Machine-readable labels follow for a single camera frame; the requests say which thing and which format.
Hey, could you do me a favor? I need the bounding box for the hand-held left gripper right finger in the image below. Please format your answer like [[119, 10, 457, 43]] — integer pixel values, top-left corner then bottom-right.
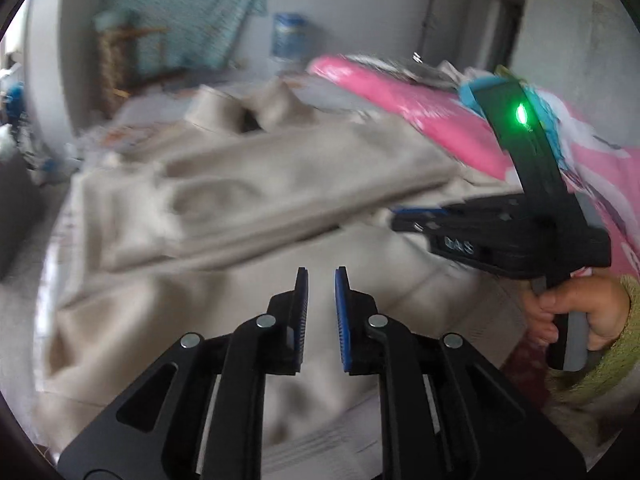
[[334, 266, 586, 480]]

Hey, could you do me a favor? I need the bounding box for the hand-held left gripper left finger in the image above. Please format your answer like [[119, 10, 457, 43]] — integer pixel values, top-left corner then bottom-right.
[[57, 266, 310, 480]]

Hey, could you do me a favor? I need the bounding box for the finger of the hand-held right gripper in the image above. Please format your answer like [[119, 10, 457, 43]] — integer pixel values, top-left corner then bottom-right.
[[390, 214, 451, 236], [397, 203, 471, 217]]

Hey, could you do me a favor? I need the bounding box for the beige zip jacket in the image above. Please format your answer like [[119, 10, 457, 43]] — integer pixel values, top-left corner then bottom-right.
[[35, 80, 531, 456]]

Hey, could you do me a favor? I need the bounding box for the pile of bags and clothes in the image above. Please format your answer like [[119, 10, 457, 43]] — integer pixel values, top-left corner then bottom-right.
[[0, 60, 71, 186]]

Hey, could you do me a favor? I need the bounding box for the person's right hand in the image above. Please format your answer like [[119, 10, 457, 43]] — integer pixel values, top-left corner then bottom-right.
[[520, 274, 631, 353]]

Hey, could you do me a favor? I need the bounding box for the pink floral fleece blanket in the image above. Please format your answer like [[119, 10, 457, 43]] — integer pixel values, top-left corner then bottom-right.
[[307, 52, 640, 281]]

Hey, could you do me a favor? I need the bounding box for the bed with floral checked sheet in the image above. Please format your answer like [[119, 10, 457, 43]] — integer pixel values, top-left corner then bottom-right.
[[30, 75, 526, 471]]

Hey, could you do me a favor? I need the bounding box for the turquoise printed cloth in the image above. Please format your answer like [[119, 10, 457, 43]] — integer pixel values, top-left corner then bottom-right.
[[459, 74, 568, 171]]

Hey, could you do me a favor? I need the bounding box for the blue water dispenser bottle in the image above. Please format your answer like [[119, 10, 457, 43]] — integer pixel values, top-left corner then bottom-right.
[[271, 11, 308, 61]]

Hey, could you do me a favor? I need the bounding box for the wooden chair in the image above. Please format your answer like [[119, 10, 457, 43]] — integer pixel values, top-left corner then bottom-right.
[[97, 25, 171, 106]]

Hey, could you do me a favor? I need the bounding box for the teal floral wall curtain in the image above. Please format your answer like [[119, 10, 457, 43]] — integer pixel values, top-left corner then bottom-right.
[[97, 0, 268, 73]]

